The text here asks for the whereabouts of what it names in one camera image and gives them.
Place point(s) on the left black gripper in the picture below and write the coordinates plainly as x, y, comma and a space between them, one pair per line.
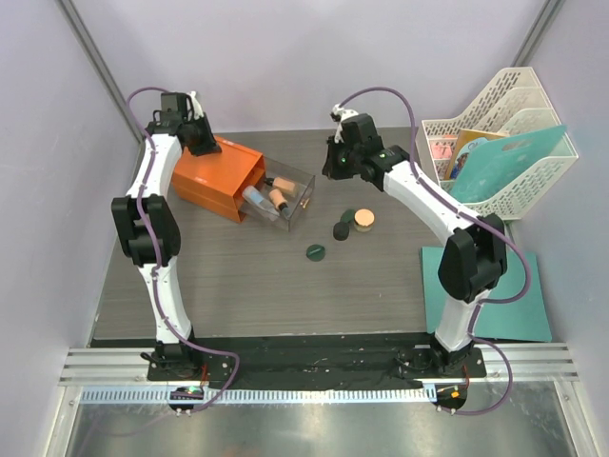
205, 140

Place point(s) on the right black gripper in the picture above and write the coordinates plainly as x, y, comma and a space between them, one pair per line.
329, 169

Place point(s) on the orange drawer organizer box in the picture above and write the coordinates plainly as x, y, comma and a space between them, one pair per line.
217, 180

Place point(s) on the peach foundation bottle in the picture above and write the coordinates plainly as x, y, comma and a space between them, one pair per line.
287, 187

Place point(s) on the clear plastic tube bottle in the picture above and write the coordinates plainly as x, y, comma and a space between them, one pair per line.
271, 213

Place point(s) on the clear drawer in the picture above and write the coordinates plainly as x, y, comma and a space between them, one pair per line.
253, 203
298, 204

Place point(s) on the peach bottle black cap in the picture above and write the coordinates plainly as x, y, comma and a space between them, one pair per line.
279, 202

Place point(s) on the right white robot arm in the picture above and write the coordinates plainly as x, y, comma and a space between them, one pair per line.
474, 255

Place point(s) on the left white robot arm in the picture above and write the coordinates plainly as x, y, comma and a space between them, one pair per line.
149, 235

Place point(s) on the green round puff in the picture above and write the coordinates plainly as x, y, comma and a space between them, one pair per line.
348, 217

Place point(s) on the gold lid cream jar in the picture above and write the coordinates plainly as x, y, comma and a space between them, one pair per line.
364, 220

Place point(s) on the dark green round compact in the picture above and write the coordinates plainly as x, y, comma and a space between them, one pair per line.
341, 231

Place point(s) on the pink booklet in holder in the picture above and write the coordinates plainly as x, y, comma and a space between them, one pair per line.
441, 151

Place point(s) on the yellow book in holder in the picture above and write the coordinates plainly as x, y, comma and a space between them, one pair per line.
467, 141

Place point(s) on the teal plastic folder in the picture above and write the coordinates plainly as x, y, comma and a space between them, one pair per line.
492, 166

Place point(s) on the white mesh file holder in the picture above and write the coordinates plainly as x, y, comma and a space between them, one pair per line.
512, 103

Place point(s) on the teal clipboard on table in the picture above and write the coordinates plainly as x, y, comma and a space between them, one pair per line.
523, 320

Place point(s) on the green puff with strap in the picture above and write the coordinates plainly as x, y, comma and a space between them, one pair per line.
315, 253

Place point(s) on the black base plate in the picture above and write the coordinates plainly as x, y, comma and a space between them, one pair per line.
324, 361

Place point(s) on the aluminium rail frame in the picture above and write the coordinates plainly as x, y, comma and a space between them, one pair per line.
521, 361

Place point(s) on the white slotted cable duct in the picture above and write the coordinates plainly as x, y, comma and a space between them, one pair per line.
190, 395

